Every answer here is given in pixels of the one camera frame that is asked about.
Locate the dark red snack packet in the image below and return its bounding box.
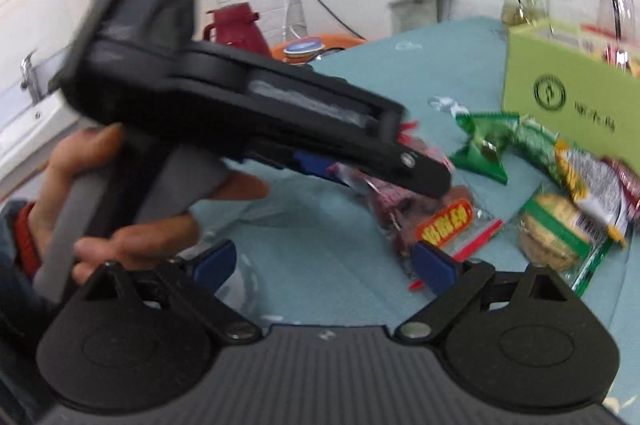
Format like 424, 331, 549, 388
600, 156, 640, 226

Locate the yellow silver snack packet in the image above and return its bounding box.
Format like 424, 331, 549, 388
554, 141, 632, 248

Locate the green cardboard box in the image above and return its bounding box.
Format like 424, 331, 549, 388
501, 17, 640, 142

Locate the green edged biscuit packet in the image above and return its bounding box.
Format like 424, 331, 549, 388
516, 185, 617, 297

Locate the white sink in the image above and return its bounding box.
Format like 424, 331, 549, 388
0, 91, 84, 186

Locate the green snack packet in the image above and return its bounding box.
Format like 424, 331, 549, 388
448, 109, 558, 184

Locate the metal faucet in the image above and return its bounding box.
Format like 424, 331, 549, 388
20, 49, 45, 106

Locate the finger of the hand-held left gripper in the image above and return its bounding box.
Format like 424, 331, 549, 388
234, 69, 454, 199
240, 142, 344, 180

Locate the red thermos jug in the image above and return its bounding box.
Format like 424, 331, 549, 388
202, 2, 274, 56

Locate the orange plastic basin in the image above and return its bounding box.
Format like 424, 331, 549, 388
270, 33, 369, 66

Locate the person's left forearm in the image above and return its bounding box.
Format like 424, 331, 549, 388
0, 199, 51, 331

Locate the teal printed tablecloth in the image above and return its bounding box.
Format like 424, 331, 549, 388
187, 16, 640, 408

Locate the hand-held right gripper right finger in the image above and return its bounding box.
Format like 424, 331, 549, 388
394, 241, 577, 347

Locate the round blue tin lid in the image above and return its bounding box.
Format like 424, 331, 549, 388
283, 37, 324, 58

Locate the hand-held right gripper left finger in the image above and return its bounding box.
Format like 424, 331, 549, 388
81, 238, 264, 347

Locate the clear packet red yellow label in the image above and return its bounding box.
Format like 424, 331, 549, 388
327, 120, 505, 293

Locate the person's left hand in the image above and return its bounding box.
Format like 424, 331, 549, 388
27, 124, 272, 285

